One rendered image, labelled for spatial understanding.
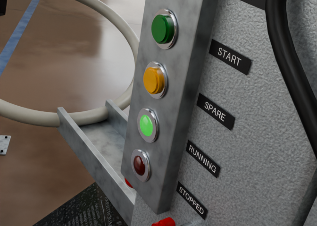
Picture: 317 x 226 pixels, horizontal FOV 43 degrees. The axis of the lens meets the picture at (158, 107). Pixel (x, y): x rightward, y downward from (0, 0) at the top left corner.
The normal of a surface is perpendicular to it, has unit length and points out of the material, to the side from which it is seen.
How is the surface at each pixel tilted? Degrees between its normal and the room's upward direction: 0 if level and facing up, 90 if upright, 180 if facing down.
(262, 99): 90
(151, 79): 90
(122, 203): 90
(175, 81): 90
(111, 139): 1
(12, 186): 0
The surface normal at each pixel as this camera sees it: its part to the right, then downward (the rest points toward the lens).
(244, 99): -0.81, 0.15
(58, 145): 0.16, -0.87
